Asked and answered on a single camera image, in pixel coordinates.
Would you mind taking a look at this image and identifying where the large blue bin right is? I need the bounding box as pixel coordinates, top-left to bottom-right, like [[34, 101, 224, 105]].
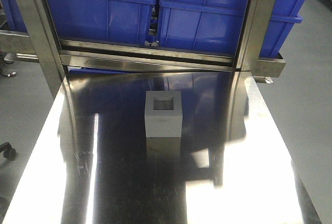
[[157, 0, 305, 58]]

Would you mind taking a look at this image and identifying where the stainless steel rack frame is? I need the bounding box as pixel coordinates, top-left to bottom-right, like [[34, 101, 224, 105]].
[[1, 0, 285, 96]]

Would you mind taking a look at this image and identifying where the black caster wheel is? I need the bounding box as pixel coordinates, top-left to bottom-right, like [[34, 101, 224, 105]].
[[1, 142, 17, 161]]

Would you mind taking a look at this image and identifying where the gray hollow cube base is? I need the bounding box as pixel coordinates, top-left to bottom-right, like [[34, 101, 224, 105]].
[[144, 91, 183, 138]]

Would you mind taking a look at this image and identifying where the blue bin with red bags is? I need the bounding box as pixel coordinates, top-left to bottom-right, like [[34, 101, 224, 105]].
[[47, 0, 156, 45]]

